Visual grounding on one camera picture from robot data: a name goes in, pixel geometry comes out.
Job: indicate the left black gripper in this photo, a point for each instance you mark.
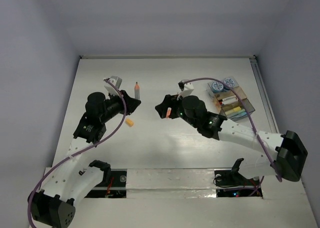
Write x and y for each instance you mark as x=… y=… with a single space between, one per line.
x=131 y=103

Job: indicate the green highlighter pen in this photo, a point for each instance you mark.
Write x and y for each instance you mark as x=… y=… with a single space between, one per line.
x=237 y=113

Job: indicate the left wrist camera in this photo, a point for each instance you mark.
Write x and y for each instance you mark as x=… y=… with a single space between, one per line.
x=114 y=80

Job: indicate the blue patterned tape roll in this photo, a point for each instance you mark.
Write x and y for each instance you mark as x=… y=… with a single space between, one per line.
x=217 y=87

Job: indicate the small orange cap left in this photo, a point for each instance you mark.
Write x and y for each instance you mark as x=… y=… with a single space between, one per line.
x=129 y=122

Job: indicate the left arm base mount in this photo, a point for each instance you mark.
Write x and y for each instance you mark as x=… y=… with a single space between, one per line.
x=113 y=184

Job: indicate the red whiteboard marker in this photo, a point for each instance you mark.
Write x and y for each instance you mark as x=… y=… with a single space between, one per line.
x=228 y=100

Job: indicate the aluminium rail right edge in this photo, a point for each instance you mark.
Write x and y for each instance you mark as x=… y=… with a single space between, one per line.
x=267 y=108

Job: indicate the black whiteboard marker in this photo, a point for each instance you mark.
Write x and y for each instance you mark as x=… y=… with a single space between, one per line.
x=228 y=98

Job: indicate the clear compartment organizer box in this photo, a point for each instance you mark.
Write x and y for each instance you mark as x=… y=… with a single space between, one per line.
x=244 y=104

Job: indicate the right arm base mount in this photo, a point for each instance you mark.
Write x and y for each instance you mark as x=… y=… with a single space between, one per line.
x=231 y=184

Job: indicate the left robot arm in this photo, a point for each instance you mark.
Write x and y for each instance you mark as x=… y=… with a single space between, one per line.
x=54 y=200

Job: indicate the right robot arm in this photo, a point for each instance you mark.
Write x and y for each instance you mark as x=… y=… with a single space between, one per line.
x=282 y=155

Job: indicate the orange highlighter pen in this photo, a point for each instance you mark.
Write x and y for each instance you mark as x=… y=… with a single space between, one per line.
x=137 y=91

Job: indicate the orange highlighter cap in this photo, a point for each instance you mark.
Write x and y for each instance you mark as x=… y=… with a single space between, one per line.
x=168 y=113

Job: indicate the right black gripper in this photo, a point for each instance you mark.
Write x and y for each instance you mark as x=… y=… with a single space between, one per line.
x=169 y=101

